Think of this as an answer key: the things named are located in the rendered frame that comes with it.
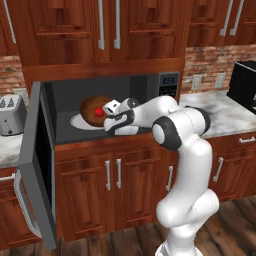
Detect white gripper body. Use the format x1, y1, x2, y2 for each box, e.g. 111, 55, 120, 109
102, 98, 122, 118

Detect silver toaster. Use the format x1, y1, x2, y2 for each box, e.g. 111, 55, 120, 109
0, 94, 28, 137

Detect red tomato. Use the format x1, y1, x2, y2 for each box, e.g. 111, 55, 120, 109
93, 107, 105, 118

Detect black countertop appliance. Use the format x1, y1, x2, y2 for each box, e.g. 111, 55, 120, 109
226, 60, 256, 115

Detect wooden base cupboard door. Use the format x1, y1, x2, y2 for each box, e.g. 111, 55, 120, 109
159, 146, 179, 214
205, 135, 238, 203
233, 147, 256, 199
54, 155, 115, 242
113, 149, 163, 232

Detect silver drawer handle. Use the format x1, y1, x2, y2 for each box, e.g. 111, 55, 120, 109
0, 173, 17, 183
238, 136, 256, 145

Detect wooden wall cupboard door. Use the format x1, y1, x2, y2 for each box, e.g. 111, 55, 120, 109
109, 0, 193, 63
187, 0, 235, 48
0, 0, 20, 57
5, 0, 112, 67
232, 0, 256, 46

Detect white microwave turntable plate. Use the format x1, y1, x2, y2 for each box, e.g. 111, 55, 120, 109
69, 113, 108, 131

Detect silver cupboard handle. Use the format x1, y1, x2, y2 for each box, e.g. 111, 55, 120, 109
97, 0, 106, 51
229, 0, 245, 37
104, 160, 112, 192
165, 165, 175, 192
113, 0, 122, 51
115, 158, 123, 190
219, 0, 235, 37
2, 0, 17, 45
212, 156, 225, 184

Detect grey microwave door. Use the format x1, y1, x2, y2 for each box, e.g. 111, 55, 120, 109
17, 81, 58, 251

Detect silver microwave door handle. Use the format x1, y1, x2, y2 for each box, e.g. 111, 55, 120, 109
14, 168, 43, 240

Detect grey microwave oven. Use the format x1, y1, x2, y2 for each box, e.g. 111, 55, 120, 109
31, 71, 181, 146

